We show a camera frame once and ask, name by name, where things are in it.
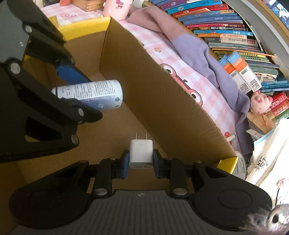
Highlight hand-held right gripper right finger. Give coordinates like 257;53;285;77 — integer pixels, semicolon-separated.
153;149;227;199

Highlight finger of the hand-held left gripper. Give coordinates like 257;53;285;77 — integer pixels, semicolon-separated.
8;0;92;86
4;57;103;162

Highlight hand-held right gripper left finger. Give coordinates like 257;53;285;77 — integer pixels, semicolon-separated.
54;150;130;199

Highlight white charger plug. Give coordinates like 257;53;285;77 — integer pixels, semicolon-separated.
129;133;154;169

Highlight white spray can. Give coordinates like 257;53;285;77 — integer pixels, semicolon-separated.
51;80;123;111

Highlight cardboard box yellow flaps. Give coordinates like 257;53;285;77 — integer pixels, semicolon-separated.
0;17;238;228

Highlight wooden box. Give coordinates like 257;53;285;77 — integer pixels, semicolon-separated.
71;0;105;12

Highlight pink printed tumbler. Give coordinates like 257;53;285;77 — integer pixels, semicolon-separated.
103;0;133;20

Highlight clear tape roll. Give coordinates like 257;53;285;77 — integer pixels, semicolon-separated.
232;151;247;180

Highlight purple and pink cloth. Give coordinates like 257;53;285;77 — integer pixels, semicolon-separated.
128;6;254;156

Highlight orange blue white carton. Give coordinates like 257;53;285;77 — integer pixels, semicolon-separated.
218;54;251;95
227;50;262;93

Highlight pink pig plush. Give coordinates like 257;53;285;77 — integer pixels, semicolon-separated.
249;91;275;113

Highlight grey fur pompom charm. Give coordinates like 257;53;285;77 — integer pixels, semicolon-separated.
245;203;289;235

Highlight red thick book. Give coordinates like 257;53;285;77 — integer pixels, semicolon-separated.
270;91;289;120

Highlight row of colourful thin books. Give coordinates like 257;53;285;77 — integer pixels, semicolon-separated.
149;0;289;95

